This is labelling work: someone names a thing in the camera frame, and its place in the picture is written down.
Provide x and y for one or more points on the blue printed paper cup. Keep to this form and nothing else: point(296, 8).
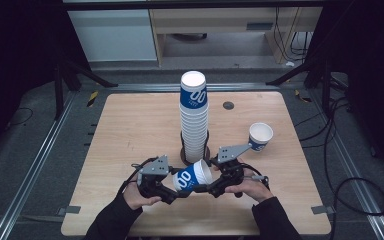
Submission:
point(190, 178)
point(261, 133)

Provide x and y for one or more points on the grey table bracket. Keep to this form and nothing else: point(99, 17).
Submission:
point(323, 209)
point(69, 210)

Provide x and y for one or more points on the white cabinet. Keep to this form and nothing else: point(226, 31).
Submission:
point(113, 36)

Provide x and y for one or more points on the black metal stand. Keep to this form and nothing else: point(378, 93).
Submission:
point(316, 71)
point(59, 90)

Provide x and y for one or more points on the stack of paper cups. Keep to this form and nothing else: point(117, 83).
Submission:
point(194, 130)

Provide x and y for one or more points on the round table grommet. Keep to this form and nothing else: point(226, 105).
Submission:
point(228, 105)

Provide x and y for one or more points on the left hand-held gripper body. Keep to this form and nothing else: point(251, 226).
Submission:
point(155, 168)

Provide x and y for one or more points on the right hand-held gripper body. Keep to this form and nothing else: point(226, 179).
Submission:
point(231, 153)

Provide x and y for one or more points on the yellow black tape strip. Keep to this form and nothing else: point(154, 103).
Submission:
point(92, 98)
point(302, 96)

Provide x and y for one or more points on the person's left hand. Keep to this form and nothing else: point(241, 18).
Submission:
point(136, 199)

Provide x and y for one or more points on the metal floor rail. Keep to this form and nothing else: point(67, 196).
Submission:
point(146, 87)
point(353, 173)
point(33, 170)

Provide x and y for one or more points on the person's right hand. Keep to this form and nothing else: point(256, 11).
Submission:
point(251, 190)

